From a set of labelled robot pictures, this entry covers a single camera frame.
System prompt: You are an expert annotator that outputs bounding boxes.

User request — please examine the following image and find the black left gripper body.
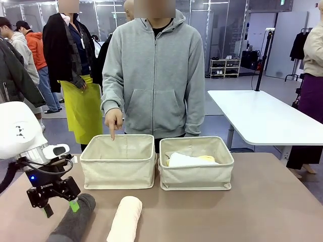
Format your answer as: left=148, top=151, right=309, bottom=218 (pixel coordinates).
left=25, top=166, right=63, bottom=192

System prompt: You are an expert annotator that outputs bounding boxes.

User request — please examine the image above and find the grey towel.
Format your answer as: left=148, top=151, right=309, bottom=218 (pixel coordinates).
left=45, top=193, right=96, bottom=242

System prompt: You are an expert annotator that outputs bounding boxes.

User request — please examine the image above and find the white towel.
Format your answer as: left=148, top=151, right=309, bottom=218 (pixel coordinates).
left=168, top=152, right=220, bottom=167

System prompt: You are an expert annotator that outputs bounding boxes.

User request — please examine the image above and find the person's grey-sleeved left forearm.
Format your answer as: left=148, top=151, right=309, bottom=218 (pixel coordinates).
left=185, top=80, right=205, bottom=137

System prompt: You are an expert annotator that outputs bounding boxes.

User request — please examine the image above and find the person's grey-sleeved right forearm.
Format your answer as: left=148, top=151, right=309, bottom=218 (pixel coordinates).
left=100, top=73, right=125, bottom=111

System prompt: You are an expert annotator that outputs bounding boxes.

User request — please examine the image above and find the person's right hand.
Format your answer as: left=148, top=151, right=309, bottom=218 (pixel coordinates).
left=104, top=108, right=124, bottom=141

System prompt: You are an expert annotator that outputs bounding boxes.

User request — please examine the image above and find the beige fabric basket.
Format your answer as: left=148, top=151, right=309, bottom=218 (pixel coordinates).
left=79, top=134, right=157, bottom=190
left=157, top=136, right=235, bottom=191

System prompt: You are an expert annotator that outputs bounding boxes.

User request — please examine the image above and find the cream rolled towel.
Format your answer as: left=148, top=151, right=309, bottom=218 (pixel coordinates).
left=106, top=196, right=143, bottom=242

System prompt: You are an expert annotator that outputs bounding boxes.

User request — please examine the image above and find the person with yellow apron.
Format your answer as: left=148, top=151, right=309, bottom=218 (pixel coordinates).
left=42, top=0, right=104, bottom=152

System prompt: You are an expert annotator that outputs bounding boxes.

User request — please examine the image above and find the person in dark green jacket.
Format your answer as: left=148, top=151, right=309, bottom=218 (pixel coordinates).
left=0, top=36, right=46, bottom=108

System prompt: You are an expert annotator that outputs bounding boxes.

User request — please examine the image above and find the person in orange hoodie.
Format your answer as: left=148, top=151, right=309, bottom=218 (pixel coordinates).
left=15, top=20, right=63, bottom=114

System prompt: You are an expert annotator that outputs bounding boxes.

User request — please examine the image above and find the person in grey hoodie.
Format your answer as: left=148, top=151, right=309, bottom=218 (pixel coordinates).
left=100, top=9, right=205, bottom=140

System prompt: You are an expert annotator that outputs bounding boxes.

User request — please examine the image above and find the wooden shoe rack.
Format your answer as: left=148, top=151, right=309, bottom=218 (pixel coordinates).
left=209, top=58, right=241, bottom=78

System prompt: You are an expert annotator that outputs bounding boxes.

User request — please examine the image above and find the white table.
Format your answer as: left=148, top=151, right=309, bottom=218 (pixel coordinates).
left=207, top=90, right=323, bottom=162

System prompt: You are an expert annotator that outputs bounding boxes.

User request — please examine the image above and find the black suitcase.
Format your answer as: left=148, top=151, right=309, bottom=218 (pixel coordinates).
left=241, top=49, right=260, bottom=71

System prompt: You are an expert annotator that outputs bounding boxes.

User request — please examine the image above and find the person in purple skirt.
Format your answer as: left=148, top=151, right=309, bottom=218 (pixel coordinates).
left=286, top=5, right=323, bottom=179

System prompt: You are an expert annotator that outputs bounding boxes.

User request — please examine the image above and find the clothes rack with black garment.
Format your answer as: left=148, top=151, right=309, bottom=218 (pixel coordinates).
left=285, top=27, right=313, bottom=83

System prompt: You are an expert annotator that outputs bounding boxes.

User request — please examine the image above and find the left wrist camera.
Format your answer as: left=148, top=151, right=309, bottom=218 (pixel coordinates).
left=49, top=154, right=78, bottom=167

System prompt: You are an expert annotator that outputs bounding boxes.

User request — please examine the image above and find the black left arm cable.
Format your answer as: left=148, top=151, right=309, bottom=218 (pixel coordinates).
left=0, top=156, right=74, bottom=195

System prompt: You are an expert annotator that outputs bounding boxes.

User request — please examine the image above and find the black camera pole stand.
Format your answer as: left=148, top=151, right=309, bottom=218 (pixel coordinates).
left=254, top=27, right=276, bottom=92

